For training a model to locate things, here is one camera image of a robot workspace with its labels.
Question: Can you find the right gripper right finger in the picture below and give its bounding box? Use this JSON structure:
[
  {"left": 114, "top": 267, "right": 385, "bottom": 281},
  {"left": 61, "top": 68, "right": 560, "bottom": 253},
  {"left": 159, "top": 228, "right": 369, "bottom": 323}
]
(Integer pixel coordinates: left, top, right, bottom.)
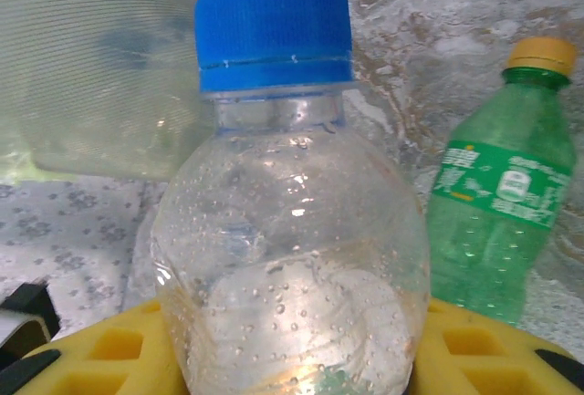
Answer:
[{"left": 408, "top": 298, "right": 584, "bottom": 395}]

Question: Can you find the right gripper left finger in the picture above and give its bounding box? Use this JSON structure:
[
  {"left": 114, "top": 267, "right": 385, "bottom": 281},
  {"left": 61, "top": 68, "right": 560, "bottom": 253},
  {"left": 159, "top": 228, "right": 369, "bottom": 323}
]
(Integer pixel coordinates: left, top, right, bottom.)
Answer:
[{"left": 13, "top": 298, "right": 191, "bottom": 395}]

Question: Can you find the green plastic bottle yellow cap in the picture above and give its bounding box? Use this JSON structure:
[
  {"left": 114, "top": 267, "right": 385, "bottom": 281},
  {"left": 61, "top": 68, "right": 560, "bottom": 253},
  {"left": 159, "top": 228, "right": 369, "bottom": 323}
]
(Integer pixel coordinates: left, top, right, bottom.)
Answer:
[{"left": 426, "top": 36, "right": 579, "bottom": 326}]

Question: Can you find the Pepsi bottle blue cap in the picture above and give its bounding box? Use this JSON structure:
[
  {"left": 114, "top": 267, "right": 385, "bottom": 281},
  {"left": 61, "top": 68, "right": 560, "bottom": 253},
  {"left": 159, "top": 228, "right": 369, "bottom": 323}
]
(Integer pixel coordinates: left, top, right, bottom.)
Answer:
[{"left": 150, "top": 0, "right": 433, "bottom": 395}]

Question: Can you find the translucent plastic waste bin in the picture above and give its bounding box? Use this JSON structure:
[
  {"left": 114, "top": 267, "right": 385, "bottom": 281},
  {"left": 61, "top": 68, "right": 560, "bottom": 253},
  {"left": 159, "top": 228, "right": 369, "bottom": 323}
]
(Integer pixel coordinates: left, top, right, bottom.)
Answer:
[{"left": 0, "top": 0, "right": 215, "bottom": 184}]

